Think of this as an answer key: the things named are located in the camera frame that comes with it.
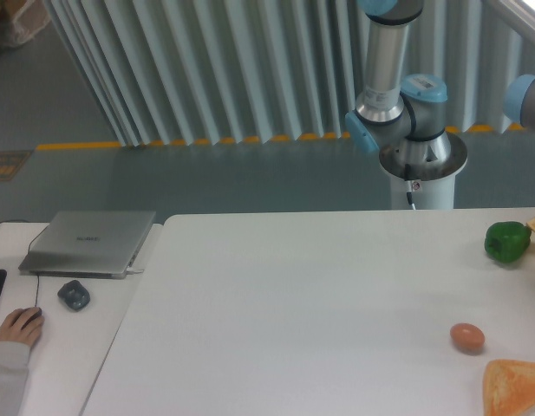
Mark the grey sleeved forearm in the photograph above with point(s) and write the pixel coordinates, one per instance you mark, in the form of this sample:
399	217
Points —
14	371

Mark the person's right hand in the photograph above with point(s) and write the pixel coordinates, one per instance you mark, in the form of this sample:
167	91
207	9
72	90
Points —
10	331

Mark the black computer mouse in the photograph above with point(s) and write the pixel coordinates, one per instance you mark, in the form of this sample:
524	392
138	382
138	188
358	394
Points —
34	314

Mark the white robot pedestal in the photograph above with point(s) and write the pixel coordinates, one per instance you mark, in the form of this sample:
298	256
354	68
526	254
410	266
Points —
425	195

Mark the white folding screen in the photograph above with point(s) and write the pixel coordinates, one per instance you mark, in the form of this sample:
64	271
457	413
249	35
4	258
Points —
187	71

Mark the triangular toast bread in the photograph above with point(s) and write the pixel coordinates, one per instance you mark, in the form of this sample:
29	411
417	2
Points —
508	387

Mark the silver closed laptop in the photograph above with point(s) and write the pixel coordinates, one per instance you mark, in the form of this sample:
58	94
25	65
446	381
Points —
89	244

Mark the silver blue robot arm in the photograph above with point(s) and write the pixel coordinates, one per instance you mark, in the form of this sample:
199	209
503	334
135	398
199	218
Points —
386	65

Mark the green bell pepper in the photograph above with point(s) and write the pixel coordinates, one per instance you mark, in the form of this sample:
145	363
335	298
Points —
506	242

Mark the dark grey earbud case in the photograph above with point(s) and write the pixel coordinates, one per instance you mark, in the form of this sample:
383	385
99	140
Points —
74	296

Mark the brown egg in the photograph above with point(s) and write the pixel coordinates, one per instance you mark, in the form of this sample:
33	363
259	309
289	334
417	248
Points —
467	337

